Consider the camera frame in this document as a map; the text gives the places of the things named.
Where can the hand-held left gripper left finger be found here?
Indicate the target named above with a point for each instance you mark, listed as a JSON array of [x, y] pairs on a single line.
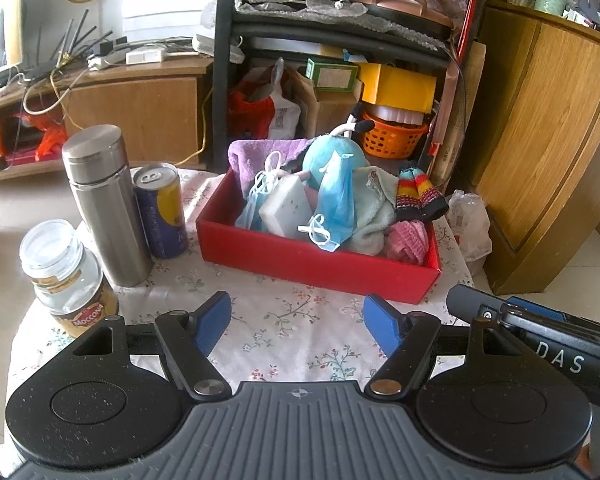
[[212, 322]]

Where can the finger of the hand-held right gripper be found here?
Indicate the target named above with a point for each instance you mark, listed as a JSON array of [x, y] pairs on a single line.
[[530, 307]]

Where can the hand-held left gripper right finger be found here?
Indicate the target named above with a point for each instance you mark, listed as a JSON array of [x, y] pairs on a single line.
[[382, 327]]

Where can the pink knitted item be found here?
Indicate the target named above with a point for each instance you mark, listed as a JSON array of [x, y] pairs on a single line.
[[407, 240]]

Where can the red box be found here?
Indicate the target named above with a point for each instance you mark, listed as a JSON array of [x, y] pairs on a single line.
[[305, 260]]

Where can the light green towel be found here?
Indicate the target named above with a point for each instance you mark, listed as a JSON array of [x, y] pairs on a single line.
[[372, 210]]

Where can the blue face mask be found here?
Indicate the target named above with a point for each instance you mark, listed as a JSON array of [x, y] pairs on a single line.
[[332, 205], [252, 205]]

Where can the striped colourful socks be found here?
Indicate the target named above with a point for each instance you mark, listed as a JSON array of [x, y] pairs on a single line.
[[420, 195]]

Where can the white foam block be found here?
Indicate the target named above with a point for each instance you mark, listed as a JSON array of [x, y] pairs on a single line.
[[285, 205]]

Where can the purple towel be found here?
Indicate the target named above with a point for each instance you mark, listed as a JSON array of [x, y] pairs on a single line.
[[250, 160]]

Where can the blue pink pig plush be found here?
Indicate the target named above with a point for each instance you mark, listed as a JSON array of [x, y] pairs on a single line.
[[335, 157]]

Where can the black white plush toy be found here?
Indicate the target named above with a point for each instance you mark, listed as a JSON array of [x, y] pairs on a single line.
[[362, 126]]

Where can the floral tablecloth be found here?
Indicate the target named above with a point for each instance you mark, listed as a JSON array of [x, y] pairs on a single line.
[[280, 320]]

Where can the crumpled white plastic bag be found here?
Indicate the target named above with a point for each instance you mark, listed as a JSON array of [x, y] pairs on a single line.
[[472, 230]]

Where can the yellow blue drink can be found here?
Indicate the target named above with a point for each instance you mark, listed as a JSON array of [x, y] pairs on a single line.
[[162, 215]]

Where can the glass coffee jar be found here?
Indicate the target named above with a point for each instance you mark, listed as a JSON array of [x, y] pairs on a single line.
[[70, 285]]

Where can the steel thermos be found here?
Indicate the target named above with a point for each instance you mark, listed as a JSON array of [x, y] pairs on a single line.
[[107, 210]]

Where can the wooden cabinet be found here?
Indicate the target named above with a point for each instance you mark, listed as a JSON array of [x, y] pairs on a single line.
[[545, 150]]

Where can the orange plastic basket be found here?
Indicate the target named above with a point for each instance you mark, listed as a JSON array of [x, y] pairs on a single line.
[[392, 140]]

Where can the wooden board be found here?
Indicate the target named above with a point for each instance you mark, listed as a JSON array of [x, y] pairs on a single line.
[[462, 110]]

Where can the red plastic bag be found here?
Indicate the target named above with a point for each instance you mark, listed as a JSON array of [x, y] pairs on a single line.
[[247, 115]]

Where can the white plastic tub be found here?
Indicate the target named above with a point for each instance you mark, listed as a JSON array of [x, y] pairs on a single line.
[[397, 116]]

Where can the white printed plastic bag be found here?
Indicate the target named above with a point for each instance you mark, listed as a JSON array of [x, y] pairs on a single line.
[[285, 117]]

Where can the cardboard box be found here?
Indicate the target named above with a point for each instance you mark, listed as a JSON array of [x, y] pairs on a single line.
[[330, 115]]

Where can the wooden media desk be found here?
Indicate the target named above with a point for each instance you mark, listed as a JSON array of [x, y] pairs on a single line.
[[130, 105]]

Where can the yellow box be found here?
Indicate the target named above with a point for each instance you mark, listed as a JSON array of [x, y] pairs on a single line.
[[400, 87]]

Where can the red bag under desk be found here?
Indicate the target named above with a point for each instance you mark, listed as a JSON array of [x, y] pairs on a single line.
[[45, 140]]

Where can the green box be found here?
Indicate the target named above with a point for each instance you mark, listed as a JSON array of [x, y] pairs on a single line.
[[330, 75]]

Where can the black shelf rack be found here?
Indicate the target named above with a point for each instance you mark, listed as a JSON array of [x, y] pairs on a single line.
[[225, 60]]

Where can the white power adapter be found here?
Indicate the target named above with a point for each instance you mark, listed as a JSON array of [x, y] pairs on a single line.
[[145, 55]]

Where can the white power strip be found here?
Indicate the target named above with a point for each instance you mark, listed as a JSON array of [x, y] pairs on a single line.
[[105, 61]]

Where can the red board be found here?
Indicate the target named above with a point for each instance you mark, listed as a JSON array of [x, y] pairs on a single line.
[[467, 20]]

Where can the dark frying pan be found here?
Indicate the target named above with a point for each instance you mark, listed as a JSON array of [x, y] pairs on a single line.
[[430, 25]]

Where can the black router with antennas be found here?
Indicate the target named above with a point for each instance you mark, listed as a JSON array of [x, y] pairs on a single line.
[[45, 66]]

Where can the pink pan lid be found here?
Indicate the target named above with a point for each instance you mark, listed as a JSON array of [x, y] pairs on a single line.
[[397, 0]]

